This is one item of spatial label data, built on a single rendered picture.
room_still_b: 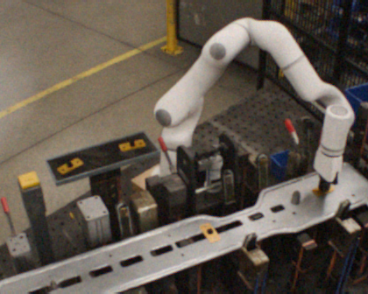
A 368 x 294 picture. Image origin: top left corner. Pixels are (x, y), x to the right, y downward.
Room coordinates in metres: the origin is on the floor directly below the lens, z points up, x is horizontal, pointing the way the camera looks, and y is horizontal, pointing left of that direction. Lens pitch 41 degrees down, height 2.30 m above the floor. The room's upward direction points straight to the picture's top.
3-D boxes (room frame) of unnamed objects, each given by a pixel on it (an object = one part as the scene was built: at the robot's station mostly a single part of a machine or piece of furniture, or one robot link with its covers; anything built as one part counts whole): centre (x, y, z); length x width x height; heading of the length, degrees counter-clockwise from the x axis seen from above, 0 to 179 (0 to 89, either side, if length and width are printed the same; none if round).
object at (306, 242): (1.26, -0.42, 0.84); 0.11 x 0.08 x 0.29; 26
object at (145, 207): (1.36, 0.12, 0.89); 0.13 x 0.11 x 0.38; 26
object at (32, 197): (1.38, 0.49, 0.92); 0.08 x 0.08 x 0.44; 26
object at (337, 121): (1.51, -0.52, 1.28); 0.09 x 0.08 x 0.13; 147
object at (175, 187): (1.46, 0.02, 0.89); 0.13 x 0.11 x 0.38; 26
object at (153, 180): (1.45, 0.08, 0.90); 0.05 x 0.05 x 0.40; 26
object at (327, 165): (1.50, -0.51, 1.14); 0.10 x 0.07 x 0.11; 26
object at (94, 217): (1.30, 0.27, 0.90); 0.13 x 0.10 x 0.41; 26
